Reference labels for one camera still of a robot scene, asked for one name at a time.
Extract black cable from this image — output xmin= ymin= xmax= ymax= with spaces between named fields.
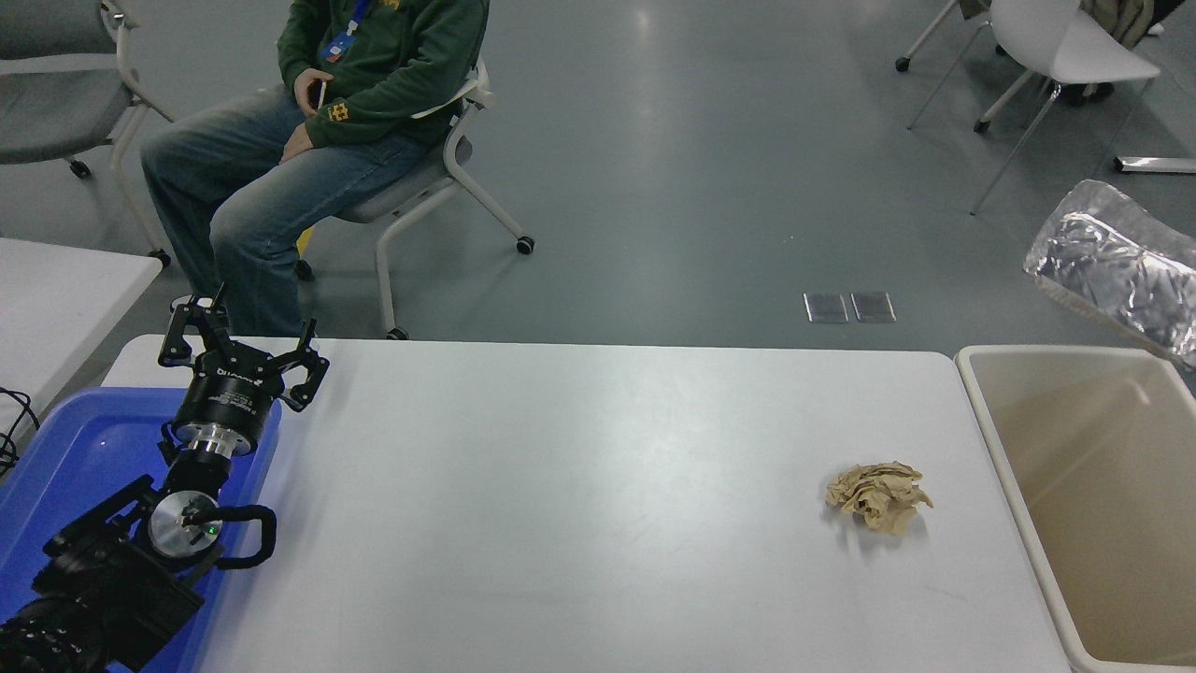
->
xmin=0 ymin=385 xmax=44 ymax=480

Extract silver foil tray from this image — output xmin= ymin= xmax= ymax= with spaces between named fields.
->
xmin=1023 ymin=179 xmax=1196 ymax=367

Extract white shell chair metal legs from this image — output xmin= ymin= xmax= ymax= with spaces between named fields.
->
xmin=907 ymin=0 xmax=1162 ymax=216

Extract white grey castor chair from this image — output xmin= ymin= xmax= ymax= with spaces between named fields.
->
xmin=297 ymin=58 xmax=536 ymax=341

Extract beige garment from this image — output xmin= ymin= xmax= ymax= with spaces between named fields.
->
xmin=1080 ymin=0 xmax=1158 ymax=48

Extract white side table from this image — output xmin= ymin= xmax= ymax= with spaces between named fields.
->
xmin=0 ymin=237 xmax=164 ymax=440

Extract person's left hand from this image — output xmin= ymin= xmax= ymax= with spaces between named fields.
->
xmin=280 ymin=122 xmax=319 ymax=165

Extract blue lanyard badge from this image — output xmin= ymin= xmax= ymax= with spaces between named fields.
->
xmin=320 ymin=0 xmax=370 ymax=64

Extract person's right hand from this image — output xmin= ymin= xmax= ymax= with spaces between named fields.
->
xmin=293 ymin=67 xmax=330 ymax=118

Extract blue plastic tray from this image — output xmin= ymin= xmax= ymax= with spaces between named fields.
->
xmin=0 ymin=387 xmax=284 ymax=673

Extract seated person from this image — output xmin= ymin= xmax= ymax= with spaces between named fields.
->
xmin=140 ymin=0 xmax=491 ymax=337

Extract white table foot bar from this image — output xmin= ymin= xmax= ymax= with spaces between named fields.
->
xmin=1113 ymin=155 xmax=1196 ymax=176

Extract grey armchair with white frame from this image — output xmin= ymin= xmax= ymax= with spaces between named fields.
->
xmin=0 ymin=0 xmax=175 ymax=269

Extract large pale plastic bin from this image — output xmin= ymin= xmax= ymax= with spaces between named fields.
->
xmin=955 ymin=345 xmax=1196 ymax=673

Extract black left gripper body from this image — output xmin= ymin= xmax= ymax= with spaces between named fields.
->
xmin=173 ymin=353 xmax=285 ymax=440

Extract crumpled tan paper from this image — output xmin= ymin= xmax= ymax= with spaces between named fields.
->
xmin=825 ymin=462 xmax=935 ymax=537

